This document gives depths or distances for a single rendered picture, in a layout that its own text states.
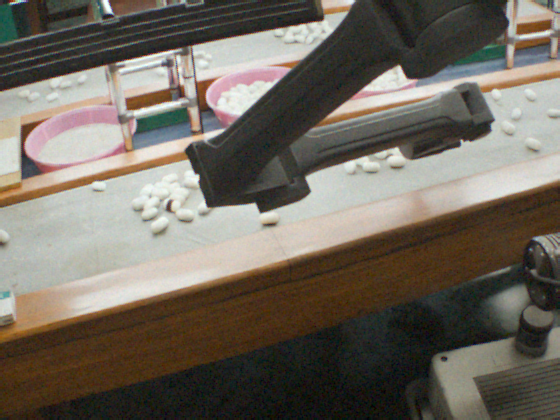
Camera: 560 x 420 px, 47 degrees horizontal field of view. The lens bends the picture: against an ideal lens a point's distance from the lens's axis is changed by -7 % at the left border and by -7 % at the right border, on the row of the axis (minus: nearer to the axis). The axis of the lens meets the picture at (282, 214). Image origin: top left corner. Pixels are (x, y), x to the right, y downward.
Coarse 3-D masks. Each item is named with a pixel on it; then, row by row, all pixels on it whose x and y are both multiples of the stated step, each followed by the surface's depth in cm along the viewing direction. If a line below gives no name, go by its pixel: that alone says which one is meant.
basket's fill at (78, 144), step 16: (80, 128) 160; (96, 128) 159; (112, 128) 157; (48, 144) 155; (64, 144) 154; (80, 144) 152; (96, 144) 151; (112, 144) 151; (48, 160) 148; (64, 160) 147
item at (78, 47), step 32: (192, 0) 113; (224, 0) 114; (256, 0) 116; (288, 0) 117; (320, 0) 118; (64, 32) 108; (96, 32) 109; (128, 32) 110; (160, 32) 112; (192, 32) 113; (224, 32) 115; (256, 32) 117; (0, 64) 105; (32, 64) 106; (64, 64) 108; (96, 64) 110
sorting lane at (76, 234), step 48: (480, 144) 139; (96, 192) 134; (192, 192) 132; (336, 192) 128; (384, 192) 127; (48, 240) 122; (96, 240) 121; (144, 240) 120; (192, 240) 119; (0, 288) 112
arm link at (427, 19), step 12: (396, 0) 51; (408, 0) 49; (420, 0) 49; (432, 0) 48; (444, 0) 47; (456, 0) 47; (468, 0) 47; (504, 0) 49; (408, 12) 50; (420, 12) 49; (432, 12) 48; (444, 12) 48; (408, 24) 51; (420, 24) 49
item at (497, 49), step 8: (504, 8) 182; (496, 40) 190; (488, 48) 188; (496, 48) 189; (504, 48) 190; (472, 56) 188; (480, 56) 189; (488, 56) 190; (496, 56) 191; (456, 64) 187
